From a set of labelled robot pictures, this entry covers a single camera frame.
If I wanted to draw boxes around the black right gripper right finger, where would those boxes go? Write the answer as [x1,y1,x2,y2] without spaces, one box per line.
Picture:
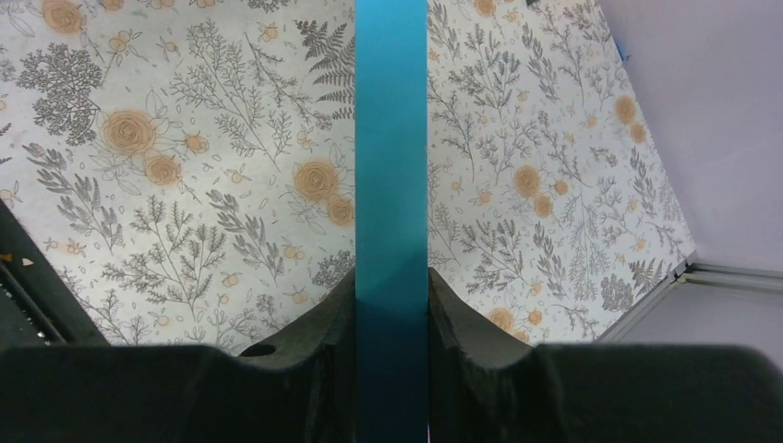
[428,270,782,442]

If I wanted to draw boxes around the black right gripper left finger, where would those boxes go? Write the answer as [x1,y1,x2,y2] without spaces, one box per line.
[1,273,355,442]

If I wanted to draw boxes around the blue wooden picture frame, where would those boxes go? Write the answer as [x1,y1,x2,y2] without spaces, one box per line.
[355,0,428,442]

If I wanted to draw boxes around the floral patterned table mat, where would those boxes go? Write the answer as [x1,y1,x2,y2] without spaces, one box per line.
[1,1,695,353]

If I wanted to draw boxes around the black mounting base rail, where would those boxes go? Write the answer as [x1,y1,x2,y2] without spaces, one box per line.
[1,204,109,346]

